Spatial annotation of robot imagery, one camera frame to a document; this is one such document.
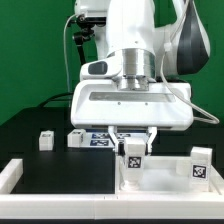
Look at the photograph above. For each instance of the white sheet with AprilTags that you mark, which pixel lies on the white sheet with AprilTags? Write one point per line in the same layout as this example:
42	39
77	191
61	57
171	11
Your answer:
101	139

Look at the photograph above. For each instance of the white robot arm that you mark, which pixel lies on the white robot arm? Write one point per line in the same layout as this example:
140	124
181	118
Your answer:
127	89

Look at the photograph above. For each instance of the white U-shaped obstacle fence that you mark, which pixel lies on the white U-shaped obstacle fence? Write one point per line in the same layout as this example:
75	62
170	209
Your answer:
119	205

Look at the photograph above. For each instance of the grey camera on mount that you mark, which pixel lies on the grey camera on mount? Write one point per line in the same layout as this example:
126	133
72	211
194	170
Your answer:
97	17

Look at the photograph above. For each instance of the white square tabletop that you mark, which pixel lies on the white square tabletop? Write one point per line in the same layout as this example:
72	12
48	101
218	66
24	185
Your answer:
168	174

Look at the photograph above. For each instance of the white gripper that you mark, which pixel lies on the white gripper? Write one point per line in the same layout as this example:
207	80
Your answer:
98	103

